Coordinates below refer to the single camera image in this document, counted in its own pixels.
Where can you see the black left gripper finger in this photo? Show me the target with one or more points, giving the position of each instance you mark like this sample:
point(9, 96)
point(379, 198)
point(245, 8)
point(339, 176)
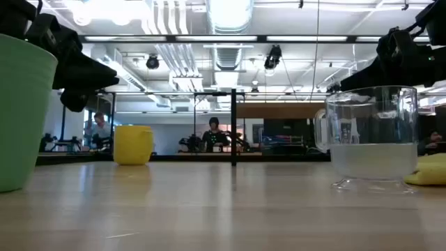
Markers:
point(78, 101)
point(92, 76)

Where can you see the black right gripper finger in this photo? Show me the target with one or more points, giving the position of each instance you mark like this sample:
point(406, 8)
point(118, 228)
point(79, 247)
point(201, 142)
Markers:
point(366, 78)

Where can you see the green plastic cup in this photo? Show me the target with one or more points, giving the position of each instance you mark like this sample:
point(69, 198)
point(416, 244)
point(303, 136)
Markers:
point(21, 115)

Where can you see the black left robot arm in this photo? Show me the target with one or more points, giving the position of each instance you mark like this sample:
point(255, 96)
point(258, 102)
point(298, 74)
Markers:
point(14, 15)

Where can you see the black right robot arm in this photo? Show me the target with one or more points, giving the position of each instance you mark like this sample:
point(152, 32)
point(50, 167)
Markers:
point(435, 17)

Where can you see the person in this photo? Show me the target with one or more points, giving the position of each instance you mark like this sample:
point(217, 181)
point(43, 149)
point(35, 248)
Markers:
point(430, 141)
point(214, 137)
point(101, 130)

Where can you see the yellow mug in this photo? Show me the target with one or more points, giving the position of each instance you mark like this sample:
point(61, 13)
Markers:
point(132, 146)

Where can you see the clear glass mug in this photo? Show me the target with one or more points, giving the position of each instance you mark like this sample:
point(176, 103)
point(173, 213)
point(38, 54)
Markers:
point(374, 160)

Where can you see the yellow cloth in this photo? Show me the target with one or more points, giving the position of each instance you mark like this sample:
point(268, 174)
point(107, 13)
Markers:
point(430, 171)

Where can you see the black ceiling camera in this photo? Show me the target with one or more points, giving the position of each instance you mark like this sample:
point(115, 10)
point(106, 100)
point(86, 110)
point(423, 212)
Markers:
point(272, 57)
point(152, 62)

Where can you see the black table edge rail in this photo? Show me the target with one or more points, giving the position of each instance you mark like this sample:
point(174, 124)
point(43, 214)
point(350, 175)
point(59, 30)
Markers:
point(188, 157)

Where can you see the black overhead frame bar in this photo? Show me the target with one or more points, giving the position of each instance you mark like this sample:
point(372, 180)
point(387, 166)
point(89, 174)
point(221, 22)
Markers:
point(216, 38)

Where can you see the black vertical frame post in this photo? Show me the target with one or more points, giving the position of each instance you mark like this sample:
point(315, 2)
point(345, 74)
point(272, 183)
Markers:
point(233, 129)

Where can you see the silver ventilation duct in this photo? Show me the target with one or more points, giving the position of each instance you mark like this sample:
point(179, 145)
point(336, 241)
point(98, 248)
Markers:
point(230, 15)

